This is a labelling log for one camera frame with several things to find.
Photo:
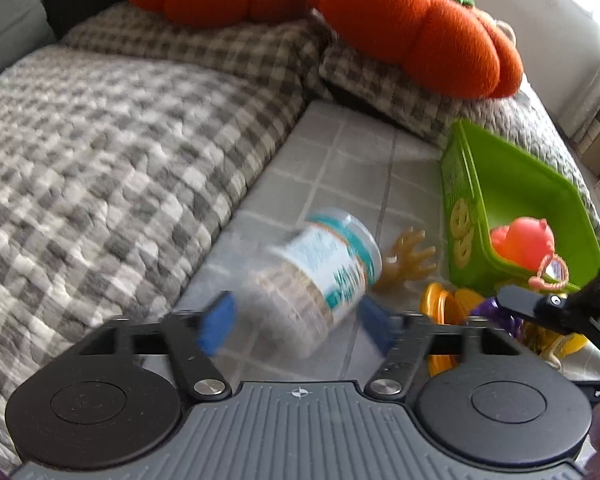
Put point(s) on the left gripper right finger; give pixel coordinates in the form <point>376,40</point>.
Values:
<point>404,340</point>

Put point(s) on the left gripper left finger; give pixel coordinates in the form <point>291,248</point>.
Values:
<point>191,339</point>

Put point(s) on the yellow toy pot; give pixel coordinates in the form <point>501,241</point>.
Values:
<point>550,346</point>

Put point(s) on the translucent amber toy hand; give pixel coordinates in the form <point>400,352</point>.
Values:
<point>405,261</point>

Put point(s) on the purple toy grapes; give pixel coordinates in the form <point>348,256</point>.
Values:
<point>490,310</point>

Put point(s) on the pink rubber pig toy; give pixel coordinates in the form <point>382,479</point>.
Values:
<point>528,242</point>

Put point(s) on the clear jar teal label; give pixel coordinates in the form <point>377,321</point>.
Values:
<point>298,291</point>

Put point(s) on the green plastic storage box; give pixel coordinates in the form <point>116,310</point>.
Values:
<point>488,182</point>

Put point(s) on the grey checkered quilt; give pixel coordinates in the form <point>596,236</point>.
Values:
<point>126,148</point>

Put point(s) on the light grey grid sheet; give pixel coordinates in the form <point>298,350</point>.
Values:
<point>335,157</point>

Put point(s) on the large orange pumpkin cushion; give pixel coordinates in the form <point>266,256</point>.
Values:
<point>449,47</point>

